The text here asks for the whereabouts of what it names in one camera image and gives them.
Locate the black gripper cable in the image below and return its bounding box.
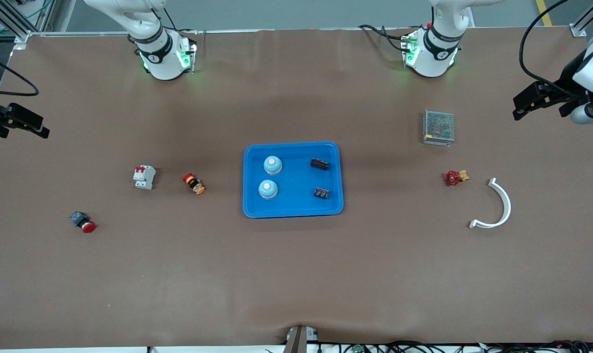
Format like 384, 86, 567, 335
519, 0, 584, 91
0, 50, 40, 97

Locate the light blue call bell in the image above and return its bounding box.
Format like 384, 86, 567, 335
263, 155, 283, 176
258, 179, 279, 200

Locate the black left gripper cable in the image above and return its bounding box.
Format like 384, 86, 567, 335
519, 0, 584, 91

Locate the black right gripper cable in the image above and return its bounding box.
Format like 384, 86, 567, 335
0, 50, 40, 97

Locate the aluminium frame with green cable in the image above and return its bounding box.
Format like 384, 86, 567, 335
0, 0, 49, 52

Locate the metal mesh power supply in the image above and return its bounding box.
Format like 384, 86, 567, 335
422, 109, 455, 147

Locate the grey metal mount bracket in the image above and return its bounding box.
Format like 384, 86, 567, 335
283, 325, 320, 353

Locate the red mushroom button dark body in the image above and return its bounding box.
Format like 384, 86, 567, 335
70, 211, 97, 234

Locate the blue plastic tray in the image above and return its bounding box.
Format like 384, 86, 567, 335
242, 141, 345, 219

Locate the red yellow emergency stop button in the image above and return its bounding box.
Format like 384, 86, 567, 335
182, 173, 206, 196

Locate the white circuit breaker red switch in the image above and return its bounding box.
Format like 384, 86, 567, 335
132, 165, 156, 191

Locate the aluminium frame corner plate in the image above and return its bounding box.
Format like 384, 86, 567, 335
570, 0, 593, 37

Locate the black right arm base cable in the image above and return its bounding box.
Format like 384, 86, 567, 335
163, 5, 199, 36

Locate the red valve handle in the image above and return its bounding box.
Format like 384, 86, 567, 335
443, 169, 470, 187

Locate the black arm base cable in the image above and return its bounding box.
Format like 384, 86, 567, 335
359, 24, 414, 52
163, 5, 199, 36

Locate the black left arm base cable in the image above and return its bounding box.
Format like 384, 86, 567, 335
359, 24, 414, 52

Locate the white curved plastic bracket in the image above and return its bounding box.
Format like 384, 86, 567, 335
468, 177, 513, 230

